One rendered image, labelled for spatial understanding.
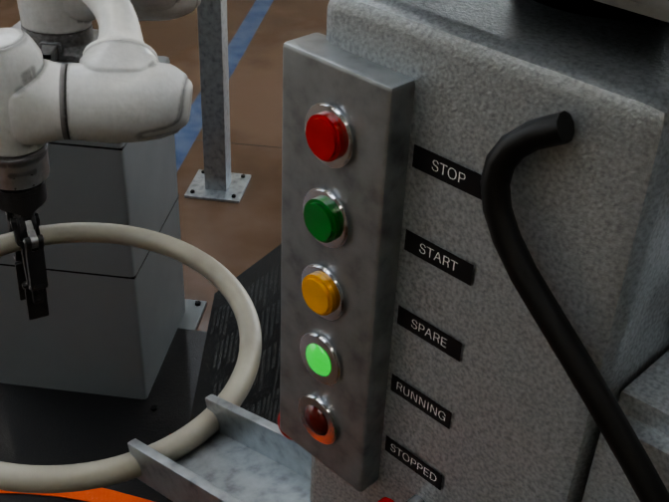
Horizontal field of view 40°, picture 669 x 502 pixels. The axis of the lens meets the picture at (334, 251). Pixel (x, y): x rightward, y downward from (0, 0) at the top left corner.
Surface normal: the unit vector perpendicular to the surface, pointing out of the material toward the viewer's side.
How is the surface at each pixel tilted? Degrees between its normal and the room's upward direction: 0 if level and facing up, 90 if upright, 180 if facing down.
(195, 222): 0
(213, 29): 90
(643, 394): 4
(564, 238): 90
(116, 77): 32
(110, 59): 27
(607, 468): 90
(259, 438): 90
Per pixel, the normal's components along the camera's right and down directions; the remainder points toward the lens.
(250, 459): -0.15, -0.92
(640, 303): 0.70, 0.41
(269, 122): 0.04, -0.83
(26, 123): 0.22, 0.62
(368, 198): -0.71, 0.37
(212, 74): -0.15, 0.54
